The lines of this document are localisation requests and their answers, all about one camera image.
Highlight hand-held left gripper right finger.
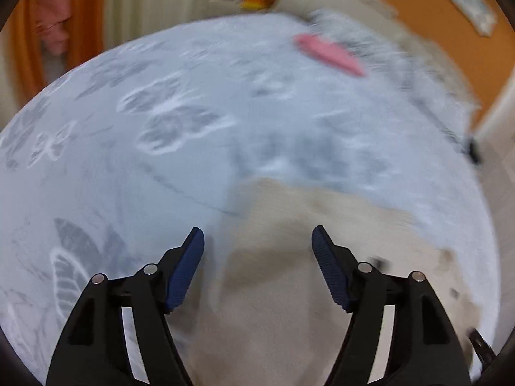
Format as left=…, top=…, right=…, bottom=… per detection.
left=311, top=225, right=472, bottom=386

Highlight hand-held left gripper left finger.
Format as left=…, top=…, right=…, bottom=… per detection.
left=46, top=227, right=205, bottom=386

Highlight beige small garment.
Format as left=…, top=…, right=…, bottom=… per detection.
left=177, top=178, right=483, bottom=386

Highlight pink hanging clothes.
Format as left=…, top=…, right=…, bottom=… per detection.
left=34, top=0, right=74, bottom=55

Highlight light blue floral bedsheet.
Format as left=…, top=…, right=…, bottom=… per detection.
left=0, top=11, right=501, bottom=386

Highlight pink cloth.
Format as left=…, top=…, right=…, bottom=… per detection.
left=293, top=33, right=368, bottom=77

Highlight white curtain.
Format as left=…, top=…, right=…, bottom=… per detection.
left=102, top=0, right=290, bottom=51

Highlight black cable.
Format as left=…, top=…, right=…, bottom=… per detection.
left=410, top=92, right=483, bottom=165

